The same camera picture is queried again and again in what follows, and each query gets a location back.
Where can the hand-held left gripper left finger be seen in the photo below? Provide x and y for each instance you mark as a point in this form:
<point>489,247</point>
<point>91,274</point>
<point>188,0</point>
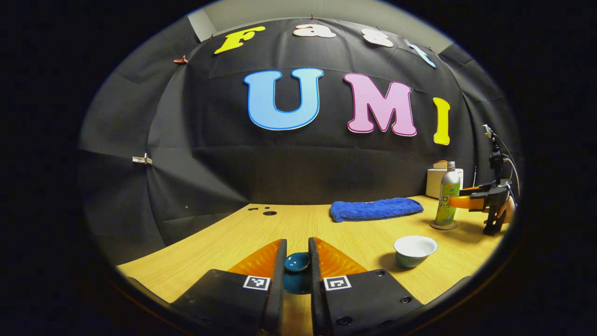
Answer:
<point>277,289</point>

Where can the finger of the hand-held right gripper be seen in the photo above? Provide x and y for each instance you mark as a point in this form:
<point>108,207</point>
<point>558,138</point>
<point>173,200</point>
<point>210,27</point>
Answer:
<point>466,202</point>
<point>470,189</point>

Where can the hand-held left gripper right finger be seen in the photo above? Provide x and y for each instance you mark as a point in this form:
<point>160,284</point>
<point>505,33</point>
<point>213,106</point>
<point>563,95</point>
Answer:
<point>316,289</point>

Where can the silver green label water bottle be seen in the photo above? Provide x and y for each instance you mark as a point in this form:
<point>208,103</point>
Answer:
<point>448,186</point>

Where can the teal teacup lid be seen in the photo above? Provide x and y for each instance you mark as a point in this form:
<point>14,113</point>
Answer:
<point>297,263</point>

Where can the round brown coaster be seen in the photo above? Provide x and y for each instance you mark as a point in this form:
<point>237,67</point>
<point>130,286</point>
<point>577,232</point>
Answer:
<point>443,227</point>

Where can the teal white teacup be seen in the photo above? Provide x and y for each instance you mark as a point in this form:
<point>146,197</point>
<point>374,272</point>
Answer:
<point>415,249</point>

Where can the white toaster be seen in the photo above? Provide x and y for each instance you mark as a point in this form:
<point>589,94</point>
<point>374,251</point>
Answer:
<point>433,184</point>

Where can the toast slice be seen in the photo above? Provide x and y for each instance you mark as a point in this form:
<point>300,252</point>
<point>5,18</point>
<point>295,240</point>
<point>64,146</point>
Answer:
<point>439,164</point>

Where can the blue towel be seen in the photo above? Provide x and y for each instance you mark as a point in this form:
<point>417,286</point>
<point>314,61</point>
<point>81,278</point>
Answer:
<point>373,209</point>

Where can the black backdrop cloth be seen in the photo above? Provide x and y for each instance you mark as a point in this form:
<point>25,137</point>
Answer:
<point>210,154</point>

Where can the white cloth clip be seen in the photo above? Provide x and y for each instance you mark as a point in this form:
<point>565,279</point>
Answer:
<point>142,159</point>

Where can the copper cloth clip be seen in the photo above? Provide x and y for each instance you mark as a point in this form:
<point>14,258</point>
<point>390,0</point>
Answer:
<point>181,59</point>

